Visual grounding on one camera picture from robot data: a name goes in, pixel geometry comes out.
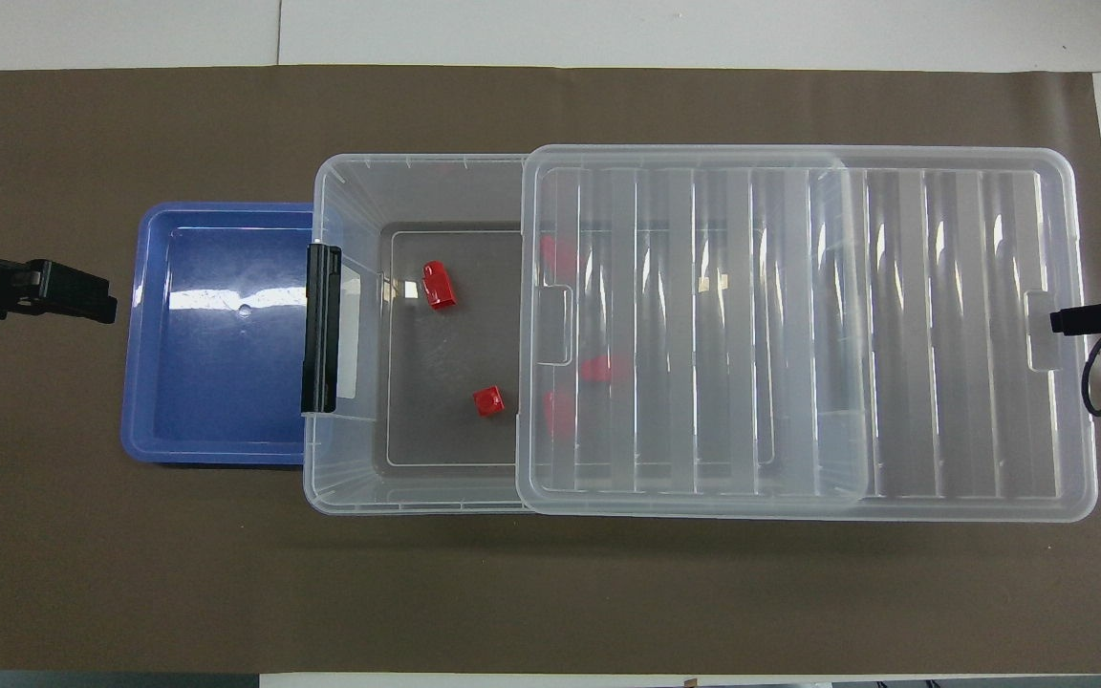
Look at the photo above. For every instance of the brown paper table mat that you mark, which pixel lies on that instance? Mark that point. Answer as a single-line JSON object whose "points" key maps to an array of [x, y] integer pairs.
{"points": [[550, 592]]}

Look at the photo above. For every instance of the clear plastic storage box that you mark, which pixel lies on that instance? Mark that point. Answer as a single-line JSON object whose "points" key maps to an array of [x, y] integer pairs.
{"points": [[455, 440]]}

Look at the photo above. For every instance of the red block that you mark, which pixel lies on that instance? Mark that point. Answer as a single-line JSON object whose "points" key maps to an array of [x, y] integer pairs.
{"points": [[439, 287], [600, 369], [558, 256], [559, 414], [488, 401]]}

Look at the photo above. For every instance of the blue plastic tray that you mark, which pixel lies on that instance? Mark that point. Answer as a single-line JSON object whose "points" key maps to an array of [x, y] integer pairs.
{"points": [[216, 363]]}

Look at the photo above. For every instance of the black box latch clip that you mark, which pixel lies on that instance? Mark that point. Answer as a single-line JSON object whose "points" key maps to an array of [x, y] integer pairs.
{"points": [[321, 330]]}

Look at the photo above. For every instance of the clear ribbed plastic lid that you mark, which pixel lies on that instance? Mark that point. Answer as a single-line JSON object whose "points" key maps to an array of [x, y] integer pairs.
{"points": [[942, 334]]}

